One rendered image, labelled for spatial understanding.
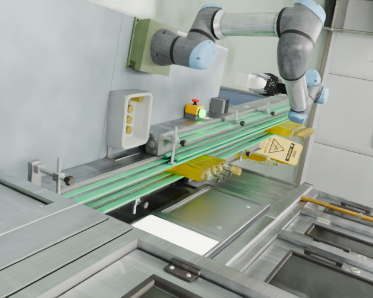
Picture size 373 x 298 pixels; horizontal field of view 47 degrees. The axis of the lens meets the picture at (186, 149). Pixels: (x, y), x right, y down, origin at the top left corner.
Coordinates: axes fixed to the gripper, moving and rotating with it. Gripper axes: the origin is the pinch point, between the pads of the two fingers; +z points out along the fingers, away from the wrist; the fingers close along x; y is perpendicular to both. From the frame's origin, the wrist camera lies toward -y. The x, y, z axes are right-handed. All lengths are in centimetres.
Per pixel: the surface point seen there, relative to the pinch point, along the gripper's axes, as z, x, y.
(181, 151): 17.7, 37.6, 23.3
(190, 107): 30.2, 18.6, 0.4
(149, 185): 17, 51, 47
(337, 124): 60, 35, -566
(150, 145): 25, 36, 39
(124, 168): 21, 43, 60
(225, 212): -11, 57, 27
